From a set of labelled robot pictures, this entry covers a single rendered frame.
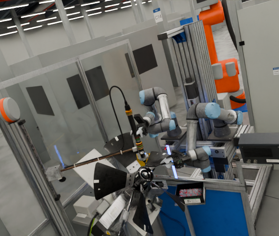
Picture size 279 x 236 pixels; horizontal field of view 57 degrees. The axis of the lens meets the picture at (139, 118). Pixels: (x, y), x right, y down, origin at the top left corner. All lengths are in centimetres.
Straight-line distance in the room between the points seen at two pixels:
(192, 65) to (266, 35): 98
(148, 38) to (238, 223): 479
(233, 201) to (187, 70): 120
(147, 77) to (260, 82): 338
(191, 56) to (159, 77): 399
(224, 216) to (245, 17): 201
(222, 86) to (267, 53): 257
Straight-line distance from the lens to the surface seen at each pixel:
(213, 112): 188
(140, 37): 609
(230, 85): 559
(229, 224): 242
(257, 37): 311
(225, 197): 223
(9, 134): 194
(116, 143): 185
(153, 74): 623
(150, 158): 198
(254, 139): 184
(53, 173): 187
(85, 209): 217
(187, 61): 244
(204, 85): 245
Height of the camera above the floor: 211
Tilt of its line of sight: 18 degrees down
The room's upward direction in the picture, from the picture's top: 17 degrees counter-clockwise
